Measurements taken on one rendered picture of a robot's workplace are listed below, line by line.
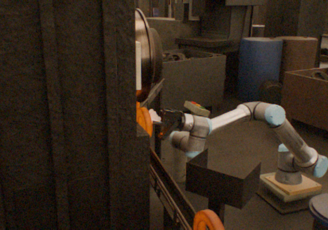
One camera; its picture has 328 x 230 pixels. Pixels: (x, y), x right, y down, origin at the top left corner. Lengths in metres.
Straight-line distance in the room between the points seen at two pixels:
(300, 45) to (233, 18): 1.07
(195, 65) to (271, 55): 1.30
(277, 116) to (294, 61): 3.33
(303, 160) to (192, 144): 0.95
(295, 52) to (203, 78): 1.58
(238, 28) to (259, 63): 0.91
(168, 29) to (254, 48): 1.51
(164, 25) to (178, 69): 1.98
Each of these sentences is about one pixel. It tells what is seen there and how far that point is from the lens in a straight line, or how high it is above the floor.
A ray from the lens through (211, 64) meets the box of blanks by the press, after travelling 4.48.
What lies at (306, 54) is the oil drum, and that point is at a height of 0.68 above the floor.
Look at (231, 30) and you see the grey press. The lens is 5.73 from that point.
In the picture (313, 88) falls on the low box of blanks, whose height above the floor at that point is 0.52.
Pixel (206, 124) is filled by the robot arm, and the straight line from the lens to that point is 1.82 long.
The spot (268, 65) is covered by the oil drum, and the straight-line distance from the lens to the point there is 5.21.
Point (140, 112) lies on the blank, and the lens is 1.69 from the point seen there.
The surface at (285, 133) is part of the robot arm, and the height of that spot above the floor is 0.63.
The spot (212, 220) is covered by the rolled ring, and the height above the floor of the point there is 0.75.
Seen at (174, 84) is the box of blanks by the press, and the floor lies 0.47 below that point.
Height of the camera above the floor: 1.39
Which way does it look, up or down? 18 degrees down
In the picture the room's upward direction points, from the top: 1 degrees clockwise
